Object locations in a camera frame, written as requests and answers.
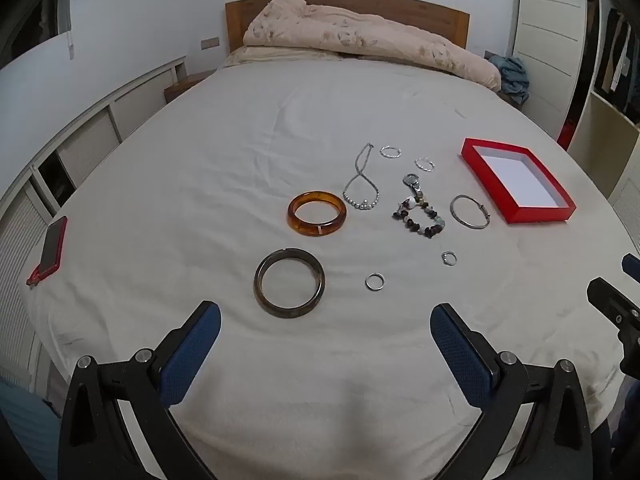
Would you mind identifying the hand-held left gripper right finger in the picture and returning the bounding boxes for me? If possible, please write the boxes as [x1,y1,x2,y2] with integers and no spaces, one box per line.
[430,303,613,480]

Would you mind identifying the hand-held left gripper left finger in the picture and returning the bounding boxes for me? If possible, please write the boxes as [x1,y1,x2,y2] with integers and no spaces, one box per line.
[58,300,222,480]

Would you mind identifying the dark brown bangle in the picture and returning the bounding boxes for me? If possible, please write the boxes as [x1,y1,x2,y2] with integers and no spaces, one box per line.
[253,248,326,319]

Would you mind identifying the thin silver bangle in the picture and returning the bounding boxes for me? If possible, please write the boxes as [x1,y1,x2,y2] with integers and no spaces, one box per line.
[450,194,492,230]

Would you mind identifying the stone bead bracelet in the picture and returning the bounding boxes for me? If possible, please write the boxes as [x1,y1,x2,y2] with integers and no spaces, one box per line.
[392,198,446,240]

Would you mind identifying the red jewelry box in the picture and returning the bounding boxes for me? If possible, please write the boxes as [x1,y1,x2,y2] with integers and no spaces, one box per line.
[460,137,577,225]

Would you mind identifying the amber bangle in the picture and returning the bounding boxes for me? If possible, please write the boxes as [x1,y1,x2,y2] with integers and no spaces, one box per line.
[287,190,348,237]

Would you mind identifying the red object by wardrobe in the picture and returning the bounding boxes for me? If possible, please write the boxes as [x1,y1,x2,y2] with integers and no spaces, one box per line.
[557,120,577,151]

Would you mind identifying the phone in red case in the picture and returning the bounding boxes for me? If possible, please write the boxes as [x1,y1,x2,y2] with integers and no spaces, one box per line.
[26,216,68,288]

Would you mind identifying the open closet with clothes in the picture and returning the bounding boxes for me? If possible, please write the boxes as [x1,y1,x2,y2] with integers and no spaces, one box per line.
[590,0,640,126]

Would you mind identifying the blue crumpled clothes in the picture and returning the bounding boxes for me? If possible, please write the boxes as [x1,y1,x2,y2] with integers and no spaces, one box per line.
[487,55,530,106]

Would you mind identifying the white low window cabinet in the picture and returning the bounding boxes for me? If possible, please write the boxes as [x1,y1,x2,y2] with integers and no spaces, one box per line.
[0,57,187,411]

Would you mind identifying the white wardrobe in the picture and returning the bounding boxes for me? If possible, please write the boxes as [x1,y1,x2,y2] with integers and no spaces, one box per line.
[512,0,601,136]

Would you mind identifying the cream pillow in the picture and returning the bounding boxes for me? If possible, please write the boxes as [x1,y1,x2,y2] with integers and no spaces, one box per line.
[222,45,346,67]

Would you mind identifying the beige floral quilt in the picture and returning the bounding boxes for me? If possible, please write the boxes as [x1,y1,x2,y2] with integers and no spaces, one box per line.
[242,0,502,92]

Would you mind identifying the wooden headboard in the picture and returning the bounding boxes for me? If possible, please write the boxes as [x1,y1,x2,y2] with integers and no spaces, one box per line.
[225,0,471,56]

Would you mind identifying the pearl necklace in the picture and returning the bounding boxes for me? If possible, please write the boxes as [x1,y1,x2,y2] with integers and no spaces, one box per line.
[343,143,382,213]

